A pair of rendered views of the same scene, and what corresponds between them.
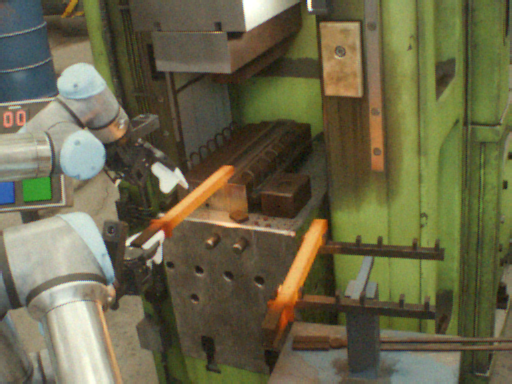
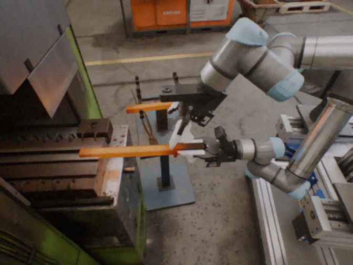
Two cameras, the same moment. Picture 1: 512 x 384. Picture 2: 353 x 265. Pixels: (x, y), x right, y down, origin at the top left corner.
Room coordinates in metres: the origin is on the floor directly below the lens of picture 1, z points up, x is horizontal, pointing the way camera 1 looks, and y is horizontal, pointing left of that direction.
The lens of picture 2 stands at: (1.63, 0.59, 1.56)
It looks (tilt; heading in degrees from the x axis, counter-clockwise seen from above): 47 degrees down; 238
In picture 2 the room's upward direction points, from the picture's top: straight up
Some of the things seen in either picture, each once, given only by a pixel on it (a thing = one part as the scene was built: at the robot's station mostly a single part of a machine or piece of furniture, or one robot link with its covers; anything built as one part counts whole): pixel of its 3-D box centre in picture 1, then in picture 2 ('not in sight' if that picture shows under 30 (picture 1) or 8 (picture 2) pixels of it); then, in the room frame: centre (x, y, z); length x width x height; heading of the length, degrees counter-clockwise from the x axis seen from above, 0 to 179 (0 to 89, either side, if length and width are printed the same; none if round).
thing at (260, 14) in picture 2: not in sight; (253, 10); (-2.09, -2.50, 0.23); 1.01 x 0.59 x 0.46; 68
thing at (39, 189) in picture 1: (37, 186); not in sight; (1.70, 0.55, 1.01); 0.07 x 0.05 x 0.07; 86
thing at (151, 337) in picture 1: (154, 333); not in sight; (1.91, 0.37, 0.36); 0.09 x 0.07 x 0.12; 61
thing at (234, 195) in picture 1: (248, 160); (40, 167); (1.82, 0.01, 0.96); 0.42 x 0.20 x 0.09; 151
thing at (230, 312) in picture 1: (277, 246); (70, 190); (1.81, -0.04, 0.69); 0.56 x 0.38 x 0.45; 151
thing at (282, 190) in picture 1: (286, 194); (95, 131); (1.61, -0.07, 0.95); 0.12 x 0.08 x 0.06; 151
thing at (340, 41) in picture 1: (341, 59); not in sight; (1.60, -0.23, 1.27); 0.09 x 0.02 x 0.17; 61
